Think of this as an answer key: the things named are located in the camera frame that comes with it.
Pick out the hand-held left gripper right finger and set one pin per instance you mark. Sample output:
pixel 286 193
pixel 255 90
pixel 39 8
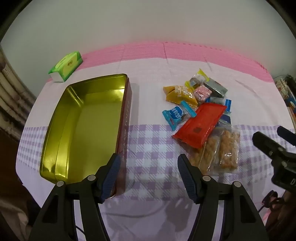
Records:
pixel 186 176

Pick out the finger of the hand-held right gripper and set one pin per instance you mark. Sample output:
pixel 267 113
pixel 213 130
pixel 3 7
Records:
pixel 286 135
pixel 266 142

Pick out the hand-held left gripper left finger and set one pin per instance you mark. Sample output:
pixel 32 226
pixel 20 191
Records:
pixel 111 178

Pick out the cyan snack packet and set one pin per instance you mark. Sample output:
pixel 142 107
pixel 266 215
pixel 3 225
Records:
pixel 175 114

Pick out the dark brown box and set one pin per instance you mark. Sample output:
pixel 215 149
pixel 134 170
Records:
pixel 87 120

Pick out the grey clear snack packet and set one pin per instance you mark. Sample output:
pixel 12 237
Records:
pixel 216 89

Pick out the pink heart-print snack packet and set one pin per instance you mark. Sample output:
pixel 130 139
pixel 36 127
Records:
pixel 202 92

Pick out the clear fried dough twist packet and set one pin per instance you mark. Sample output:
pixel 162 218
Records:
pixel 211 144
pixel 227 148
pixel 193 157

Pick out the cup-print box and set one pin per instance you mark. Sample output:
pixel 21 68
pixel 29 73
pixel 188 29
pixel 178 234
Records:
pixel 291 102

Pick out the dark blue snack packet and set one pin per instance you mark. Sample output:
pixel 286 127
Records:
pixel 225 119

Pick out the floral patterned container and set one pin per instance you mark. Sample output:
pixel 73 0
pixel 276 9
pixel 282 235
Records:
pixel 281 85

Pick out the red snack packet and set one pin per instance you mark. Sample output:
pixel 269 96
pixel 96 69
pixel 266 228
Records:
pixel 201 125

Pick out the blue-ended clear snack packet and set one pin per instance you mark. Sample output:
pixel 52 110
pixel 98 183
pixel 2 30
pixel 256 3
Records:
pixel 227 104

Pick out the orange snack packet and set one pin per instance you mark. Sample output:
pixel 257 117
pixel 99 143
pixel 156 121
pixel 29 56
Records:
pixel 178 95

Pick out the yellow-edged clear snack packet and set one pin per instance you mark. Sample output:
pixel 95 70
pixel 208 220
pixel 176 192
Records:
pixel 197 80

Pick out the pink checked bed sheet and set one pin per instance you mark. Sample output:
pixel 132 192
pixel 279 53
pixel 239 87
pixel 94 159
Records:
pixel 150 76

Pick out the green tissue pack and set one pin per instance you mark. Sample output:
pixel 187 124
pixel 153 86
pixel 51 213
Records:
pixel 69 64

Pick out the beige ribbed panel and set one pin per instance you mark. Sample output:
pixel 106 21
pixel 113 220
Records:
pixel 11 92

